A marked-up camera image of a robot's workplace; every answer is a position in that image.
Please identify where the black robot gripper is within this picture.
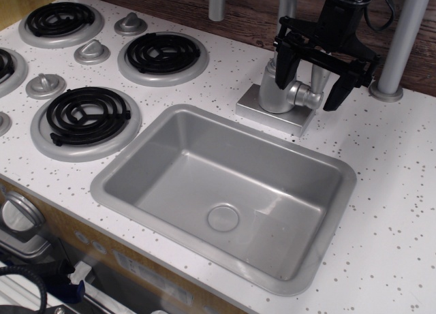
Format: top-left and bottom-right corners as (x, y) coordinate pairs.
(275, 0), (380, 111)

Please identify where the silver faucet lever handle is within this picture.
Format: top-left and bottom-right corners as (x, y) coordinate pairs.
(287, 64), (330, 110)

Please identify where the silver toy faucet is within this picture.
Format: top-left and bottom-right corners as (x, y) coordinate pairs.
(208, 0), (316, 137)

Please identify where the grey support pole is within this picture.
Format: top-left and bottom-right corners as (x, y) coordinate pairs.
(369, 0), (430, 103)

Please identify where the grey plastic sink basin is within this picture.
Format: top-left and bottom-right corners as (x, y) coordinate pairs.
(91, 104), (357, 296)

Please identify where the back right stove burner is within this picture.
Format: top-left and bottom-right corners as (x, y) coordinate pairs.
(117, 32), (208, 87)

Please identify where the stove burner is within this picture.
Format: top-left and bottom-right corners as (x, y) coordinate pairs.
(117, 32), (208, 87)
(31, 87), (142, 163)
(18, 2), (104, 49)
(1, 48), (28, 97)

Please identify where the grey stove knob back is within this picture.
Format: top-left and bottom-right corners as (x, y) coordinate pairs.
(114, 12), (147, 36)

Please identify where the grey stove knob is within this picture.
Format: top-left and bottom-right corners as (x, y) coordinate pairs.
(74, 40), (110, 65)
(25, 74), (66, 99)
(114, 12), (147, 36)

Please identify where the grey stove knob middle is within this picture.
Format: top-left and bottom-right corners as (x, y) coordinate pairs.
(74, 40), (110, 65)

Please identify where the front right stove burner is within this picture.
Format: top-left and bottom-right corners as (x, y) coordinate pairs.
(31, 87), (142, 163)

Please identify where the back left stove burner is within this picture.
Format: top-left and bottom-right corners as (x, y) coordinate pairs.
(18, 2), (104, 49)

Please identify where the grey stove knob front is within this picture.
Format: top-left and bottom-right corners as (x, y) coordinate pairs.
(25, 74), (66, 99)

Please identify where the front left stove burner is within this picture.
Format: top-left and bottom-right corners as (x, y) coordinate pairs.
(1, 48), (28, 97)

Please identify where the grey stove knob edge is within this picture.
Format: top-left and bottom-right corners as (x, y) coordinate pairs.
(0, 112), (12, 136)

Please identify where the silver oven dial knob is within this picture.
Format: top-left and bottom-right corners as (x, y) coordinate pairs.
(1, 191), (45, 242)

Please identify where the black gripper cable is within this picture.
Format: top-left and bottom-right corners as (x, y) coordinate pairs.
(360, 0), (396, 32)

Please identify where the black cable lower left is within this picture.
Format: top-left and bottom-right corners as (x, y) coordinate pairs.
(0, 262), (76, 310)

